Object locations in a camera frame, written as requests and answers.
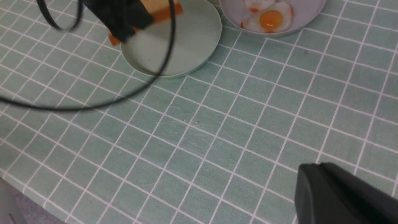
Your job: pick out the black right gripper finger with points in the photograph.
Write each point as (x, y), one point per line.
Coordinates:
(328, 194)

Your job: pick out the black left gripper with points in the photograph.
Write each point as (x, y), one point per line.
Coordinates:
(121, 17)

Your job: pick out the toast slice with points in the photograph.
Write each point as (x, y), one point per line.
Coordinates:
(161, 11)

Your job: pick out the green centre plate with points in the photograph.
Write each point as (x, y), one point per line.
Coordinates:
(198, 32)

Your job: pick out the grey egg plate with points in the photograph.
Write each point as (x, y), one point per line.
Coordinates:
(304, 12)

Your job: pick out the front fried egg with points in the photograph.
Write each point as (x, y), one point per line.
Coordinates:
(267, 16)

